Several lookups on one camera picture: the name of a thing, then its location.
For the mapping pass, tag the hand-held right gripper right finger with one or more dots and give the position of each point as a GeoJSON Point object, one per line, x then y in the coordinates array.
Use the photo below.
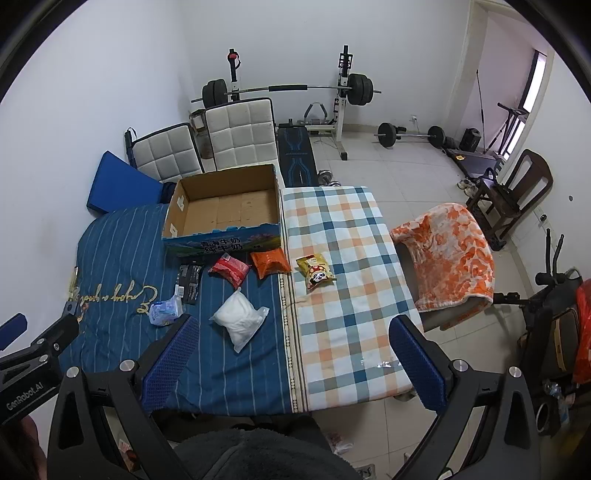
{"type": "Point", "coordinates": [418, 367]}

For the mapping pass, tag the red snack packet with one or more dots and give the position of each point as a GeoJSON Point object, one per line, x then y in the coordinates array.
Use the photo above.
{"type": "Point", "coordinates": [229, 270]}

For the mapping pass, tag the white barbell rack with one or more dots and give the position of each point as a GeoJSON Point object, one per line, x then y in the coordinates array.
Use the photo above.
{"type": "Point", "coordinates": [342, 115]}

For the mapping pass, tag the blue foam mat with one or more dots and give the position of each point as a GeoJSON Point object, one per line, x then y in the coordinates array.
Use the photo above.
{"type": "Point", "coordinates": [120, 184]}

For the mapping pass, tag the black electric scooter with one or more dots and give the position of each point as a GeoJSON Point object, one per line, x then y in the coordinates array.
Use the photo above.
{"type": "Point", "coordinates": [549, 323]}

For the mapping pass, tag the black weight bench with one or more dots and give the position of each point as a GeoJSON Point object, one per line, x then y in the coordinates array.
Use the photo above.
{"type": "Point", "coordinates": [296, 157]}

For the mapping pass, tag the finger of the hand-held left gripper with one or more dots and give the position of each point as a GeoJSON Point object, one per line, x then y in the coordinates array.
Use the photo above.
{"type": "Point", "coordinates": [11, 328]}
{"type": "Point", "coordinates": [57, 332]}

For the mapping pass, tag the cardboard box with blue print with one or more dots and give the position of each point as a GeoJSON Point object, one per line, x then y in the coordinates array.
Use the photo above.
{"type": "Point", "coordinates": [221, 207]}

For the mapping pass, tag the plaid checked cloth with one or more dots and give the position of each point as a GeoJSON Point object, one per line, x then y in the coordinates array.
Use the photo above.
{"type": "Point", "coordinates": [337, 240]}

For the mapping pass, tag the black speaker box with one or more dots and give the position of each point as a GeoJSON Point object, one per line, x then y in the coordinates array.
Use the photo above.
{"type": "Point", "coordinates": [470, 139]}

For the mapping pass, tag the black treadmill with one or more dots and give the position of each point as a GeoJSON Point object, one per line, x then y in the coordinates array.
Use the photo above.
{"type": "Point", "coordinates": [480, 161]}

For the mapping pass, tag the chrome dumbbell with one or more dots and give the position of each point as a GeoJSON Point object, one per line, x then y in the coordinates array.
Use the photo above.
{"type": "Point", "coordinates": [327, 177]}

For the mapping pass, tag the large white cushioned chair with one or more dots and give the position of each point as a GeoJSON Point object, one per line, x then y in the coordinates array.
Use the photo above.
{"type": "Point", "coordinates": [240, 136]}

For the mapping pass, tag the light blue tissue pack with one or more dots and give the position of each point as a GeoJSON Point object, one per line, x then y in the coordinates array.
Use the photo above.
{"type": "Point", "coordinates": [165, 311]}

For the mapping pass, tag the yellow panda snack packet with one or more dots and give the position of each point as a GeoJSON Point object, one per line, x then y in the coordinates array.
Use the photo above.
{"type": "Point", "coordinates": [316, 272]}

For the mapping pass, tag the pair of white shoes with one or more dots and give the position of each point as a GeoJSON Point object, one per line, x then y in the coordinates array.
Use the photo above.
{"type": "Point", "coordinates": [467, 187]}

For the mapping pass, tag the white filling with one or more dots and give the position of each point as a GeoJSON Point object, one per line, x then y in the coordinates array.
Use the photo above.
{"type": "Point", "coordinates": [238, 318]}

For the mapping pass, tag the orange snack packet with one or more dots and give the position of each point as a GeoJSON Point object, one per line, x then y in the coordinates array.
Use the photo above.
{"type": "Point", "coordinates": [270, 262]}

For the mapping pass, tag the grey chair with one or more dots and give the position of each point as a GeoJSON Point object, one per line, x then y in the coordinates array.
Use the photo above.
{"type": "Point", "coordinates": [443, 316]}

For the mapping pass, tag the small white cushioned chair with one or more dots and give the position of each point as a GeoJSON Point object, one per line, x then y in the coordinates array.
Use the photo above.
{"type": "Point", "coordinates": [166, 152]}

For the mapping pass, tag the dark wooden chair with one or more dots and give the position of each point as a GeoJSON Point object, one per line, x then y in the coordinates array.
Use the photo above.
{"type": "Point", "coordinates": [517, 189]}

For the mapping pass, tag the orange floral blanket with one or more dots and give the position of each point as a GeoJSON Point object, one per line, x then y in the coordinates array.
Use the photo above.
{"type": "Point", "coordinates": [455, 249]}

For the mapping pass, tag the long barbell with black plates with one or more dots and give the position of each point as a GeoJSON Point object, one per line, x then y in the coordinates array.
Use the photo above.
{"type": "Point", "coordinates": [286, 87]}

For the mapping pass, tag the black snack packet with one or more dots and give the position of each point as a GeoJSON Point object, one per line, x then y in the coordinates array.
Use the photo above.
{"type": "Point", "coordinates": [190, 281]}

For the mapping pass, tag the short barbell with black plates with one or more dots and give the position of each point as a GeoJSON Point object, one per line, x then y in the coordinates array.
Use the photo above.
{"type": "Point", "coordinates": [411, 135]}

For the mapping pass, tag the person's dark fleece clothing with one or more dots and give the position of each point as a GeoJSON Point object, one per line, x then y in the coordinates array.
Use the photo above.
{"type": "Point", "coordinates": [258, 457]}

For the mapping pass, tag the orange plastic bag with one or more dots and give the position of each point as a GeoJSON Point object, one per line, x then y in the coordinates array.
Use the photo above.
{"type": "Point", "coordinates": [584, 332]}

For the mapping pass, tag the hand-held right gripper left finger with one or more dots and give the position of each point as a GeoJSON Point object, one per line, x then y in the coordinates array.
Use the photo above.
{"type": "Point", "coordinates": [171, 357]}

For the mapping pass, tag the crumpled plastic bag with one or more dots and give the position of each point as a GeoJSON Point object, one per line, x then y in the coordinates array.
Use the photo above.
{"type": "Point", "coordinates": [340, 444]}

